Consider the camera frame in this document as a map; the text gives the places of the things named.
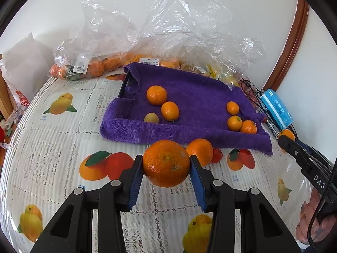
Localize blue packet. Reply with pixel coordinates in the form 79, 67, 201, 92
260, 89, 294, 130

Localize smooth mandarin orange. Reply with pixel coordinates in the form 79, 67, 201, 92
146, 85, 168, 106

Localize white price label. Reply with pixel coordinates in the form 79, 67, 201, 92
74, 59, 89, 73
139, 57, 160, 66

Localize red and white packet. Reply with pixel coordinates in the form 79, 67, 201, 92
14, 89, 30, 108

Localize clear plastic mandarin bag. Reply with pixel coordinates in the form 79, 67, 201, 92
49, 1, 137, 81

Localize small round kumquat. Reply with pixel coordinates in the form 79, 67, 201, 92
227, 101, 240, 116
227, 115, 243, 131
279, 129, 296, 141

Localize bag of pale dried slices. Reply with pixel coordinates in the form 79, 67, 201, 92
182, 63, 209, 75

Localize purple towel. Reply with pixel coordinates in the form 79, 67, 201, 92
100, 62, 274, 156

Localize tangled thin black cable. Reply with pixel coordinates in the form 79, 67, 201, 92
239, 78, 265, 110

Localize black tray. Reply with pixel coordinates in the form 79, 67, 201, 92
119, 74, 132, 100

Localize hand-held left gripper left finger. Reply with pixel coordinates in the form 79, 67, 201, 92
30, 154, 145, 253

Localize large oval kumquat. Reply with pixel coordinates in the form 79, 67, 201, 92
161, 101, 180, 122

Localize person's right hand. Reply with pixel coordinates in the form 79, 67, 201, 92
295, 187, 337, 245

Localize yellow packet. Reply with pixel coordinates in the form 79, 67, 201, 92
205, 64, 219, 79

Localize brown wooden door frame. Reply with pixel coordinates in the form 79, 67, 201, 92
263, 0, 310, 92

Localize fruit-print lace tablecloth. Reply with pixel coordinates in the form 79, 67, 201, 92
0, 70, 337, 253

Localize wooden furniture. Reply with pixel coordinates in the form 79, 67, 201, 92
0, 54, 14, 118

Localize pile of bagged mandarins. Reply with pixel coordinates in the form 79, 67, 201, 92
50, 55, 122, 81

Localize small red fruit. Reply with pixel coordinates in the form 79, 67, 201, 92
211, 148, 223, 164

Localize cluttered small items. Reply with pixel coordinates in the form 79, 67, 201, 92
0, 108, 23, 164

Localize clear plastic kumquat bag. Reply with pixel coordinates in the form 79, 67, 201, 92
123, 0, 267, 90

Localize pile of bagged kumquats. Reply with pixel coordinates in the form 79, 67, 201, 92
124, 53, 183, 70

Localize ribbed mandarin orange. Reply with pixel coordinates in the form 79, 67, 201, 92
186, 138, 214, 167

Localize large dimpled mandarin orange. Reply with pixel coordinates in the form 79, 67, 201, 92
142, 140, 190, 187

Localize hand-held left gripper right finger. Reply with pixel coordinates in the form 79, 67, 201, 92
189, 155, 301, 253

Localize kumquat with stem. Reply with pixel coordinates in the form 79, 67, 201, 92
240, 120, 258, 134

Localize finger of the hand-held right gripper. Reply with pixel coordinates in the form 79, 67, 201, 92
278, 134, 329, 176
294, 138, 336, 169

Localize white plastic bag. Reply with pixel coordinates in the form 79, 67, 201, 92
0, 32, 54, 107

